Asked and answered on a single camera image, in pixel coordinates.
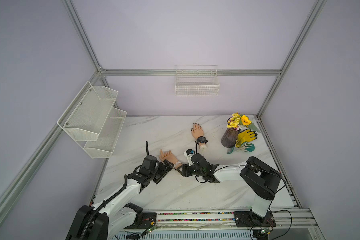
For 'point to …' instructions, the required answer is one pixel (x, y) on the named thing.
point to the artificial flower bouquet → (237, 121)
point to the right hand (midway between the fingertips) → (180, 170)
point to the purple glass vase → (229, 137)
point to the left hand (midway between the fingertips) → (169, 170)
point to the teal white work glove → (245, 147)
